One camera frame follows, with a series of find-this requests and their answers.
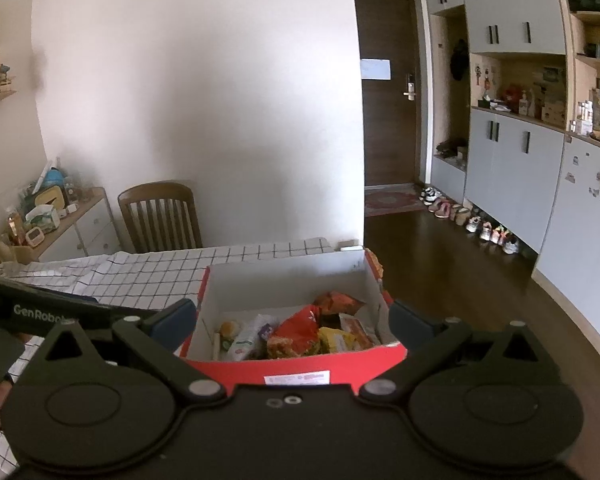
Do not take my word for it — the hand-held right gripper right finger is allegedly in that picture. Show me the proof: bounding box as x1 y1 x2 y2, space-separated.
358 299 562 404

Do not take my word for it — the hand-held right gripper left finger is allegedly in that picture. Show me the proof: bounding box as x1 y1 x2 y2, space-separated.
24 299 227 404

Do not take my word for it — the white orange snack packet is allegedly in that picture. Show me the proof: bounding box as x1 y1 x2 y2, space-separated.
340 314 384 350

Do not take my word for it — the bread bun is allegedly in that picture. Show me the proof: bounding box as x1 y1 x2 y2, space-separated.
219 321 244 351

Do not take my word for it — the orange yellow chip bag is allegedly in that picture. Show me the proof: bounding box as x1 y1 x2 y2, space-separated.
312 291 366 316

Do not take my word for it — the yellow snack packet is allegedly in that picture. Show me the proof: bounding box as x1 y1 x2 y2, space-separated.
319 326 361 354

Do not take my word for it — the white green snack packet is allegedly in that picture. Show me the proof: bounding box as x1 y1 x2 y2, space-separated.
227 314 281 361

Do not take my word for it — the red snack packet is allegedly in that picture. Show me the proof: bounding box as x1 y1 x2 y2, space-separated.
267 305 326 360

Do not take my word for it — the red cardboard box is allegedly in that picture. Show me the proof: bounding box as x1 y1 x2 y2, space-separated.
179 249 409 397

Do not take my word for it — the amber bottle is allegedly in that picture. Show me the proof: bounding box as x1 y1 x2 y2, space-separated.
6 208 24 246

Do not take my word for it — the white green tissue pack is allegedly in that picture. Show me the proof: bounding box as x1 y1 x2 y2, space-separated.
25 207 61 232

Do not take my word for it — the white sideboard cabinet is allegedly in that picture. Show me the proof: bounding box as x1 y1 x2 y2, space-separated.
30 187 124 264

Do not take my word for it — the brown wooden chair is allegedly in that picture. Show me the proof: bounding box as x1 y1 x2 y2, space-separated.
117 181 204 254

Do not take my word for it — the yellow tissue box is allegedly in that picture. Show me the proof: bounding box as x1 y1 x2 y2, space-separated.
34 187 65 209

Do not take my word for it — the red patterned door mat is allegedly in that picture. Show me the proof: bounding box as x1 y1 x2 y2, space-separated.
364 183 434 219

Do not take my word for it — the row of shoes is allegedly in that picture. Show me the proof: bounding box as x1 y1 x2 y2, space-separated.
419 186 522 256

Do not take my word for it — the dark brown door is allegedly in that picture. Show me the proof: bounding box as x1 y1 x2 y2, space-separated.
353 0 424 189

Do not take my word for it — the white paper notice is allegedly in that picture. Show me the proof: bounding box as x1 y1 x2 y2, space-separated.
360 59 392 80

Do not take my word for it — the black hanging hat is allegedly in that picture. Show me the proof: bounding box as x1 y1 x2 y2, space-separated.
450 39 470 81

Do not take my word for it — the row of clear bottles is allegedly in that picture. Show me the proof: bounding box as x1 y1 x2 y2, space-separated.
570 87 600 144

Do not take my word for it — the grey wall cabinet unit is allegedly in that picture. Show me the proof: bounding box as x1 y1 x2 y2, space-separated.
422 0 600 322

